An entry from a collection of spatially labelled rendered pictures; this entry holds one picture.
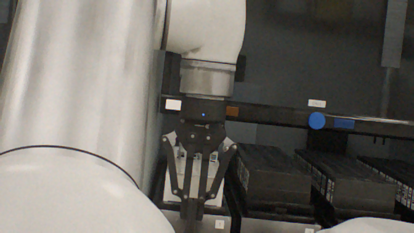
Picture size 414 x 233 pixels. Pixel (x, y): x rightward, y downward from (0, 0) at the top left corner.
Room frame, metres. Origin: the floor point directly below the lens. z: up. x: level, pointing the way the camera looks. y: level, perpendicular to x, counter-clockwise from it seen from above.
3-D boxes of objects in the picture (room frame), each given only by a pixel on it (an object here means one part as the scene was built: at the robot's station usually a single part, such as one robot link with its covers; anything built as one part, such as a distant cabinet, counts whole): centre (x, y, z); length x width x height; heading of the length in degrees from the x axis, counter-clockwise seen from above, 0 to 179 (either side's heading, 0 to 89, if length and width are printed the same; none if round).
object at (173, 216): (1.70, 0.02, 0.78); 0.73 x 0.14 x 0.09; 2
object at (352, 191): (1.49, -0.29, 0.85); 0.12 x 0.02 x 0.06; 91
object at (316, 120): (1.46, -0.19, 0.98); 0.03 x 0.01 x 0.03; 92
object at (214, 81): (1.37, 0.01, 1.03); 0.09 x 0.09 x 0.06
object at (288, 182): (1.48, -0.14, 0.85); 0.12 x 0.02 x 0.06; 92
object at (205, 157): (1.37, 0.00, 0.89); 0.04 x 0.01 x 0.11; 2
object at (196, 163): (1.57, 0.02, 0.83); 0.30 x 0.10 x 0.06; 2
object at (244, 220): (1.71, -0.13, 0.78); 0.73 x 0.14 x 0.09; 2
